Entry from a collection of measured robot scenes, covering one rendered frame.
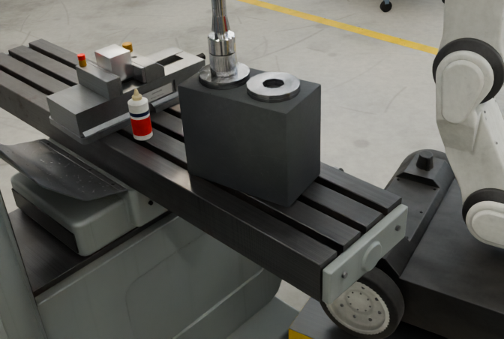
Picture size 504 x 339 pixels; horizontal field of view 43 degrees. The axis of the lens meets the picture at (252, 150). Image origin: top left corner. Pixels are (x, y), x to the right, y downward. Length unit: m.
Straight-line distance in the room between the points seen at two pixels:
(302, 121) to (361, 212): 0.19
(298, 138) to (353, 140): 2.00
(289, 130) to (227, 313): 0.88
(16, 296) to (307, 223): 0.54
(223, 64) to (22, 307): 0.57
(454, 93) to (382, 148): 1.68
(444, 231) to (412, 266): 0.16
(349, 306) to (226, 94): 0.69
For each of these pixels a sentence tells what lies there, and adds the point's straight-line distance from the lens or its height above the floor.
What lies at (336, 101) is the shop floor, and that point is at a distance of 3.39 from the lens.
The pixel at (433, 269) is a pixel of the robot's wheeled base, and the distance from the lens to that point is 1.53.
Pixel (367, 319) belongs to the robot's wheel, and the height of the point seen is 0.45.
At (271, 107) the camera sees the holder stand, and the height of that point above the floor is 1.11.
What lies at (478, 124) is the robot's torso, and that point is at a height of 0.90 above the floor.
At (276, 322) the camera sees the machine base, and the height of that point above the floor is 0.20.
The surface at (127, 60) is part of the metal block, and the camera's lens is 1.40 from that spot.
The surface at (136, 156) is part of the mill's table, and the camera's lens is 1.28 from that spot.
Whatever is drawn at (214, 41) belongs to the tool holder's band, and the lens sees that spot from 1.07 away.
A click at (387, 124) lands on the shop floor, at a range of 3.19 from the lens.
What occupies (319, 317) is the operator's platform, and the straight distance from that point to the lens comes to 1.62.
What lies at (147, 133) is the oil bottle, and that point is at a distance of 1.32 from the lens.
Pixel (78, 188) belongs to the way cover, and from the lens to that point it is 1.32.
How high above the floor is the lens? 1.59
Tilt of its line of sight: 32 degrees down
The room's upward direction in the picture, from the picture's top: 3 degrees counter-clockwise
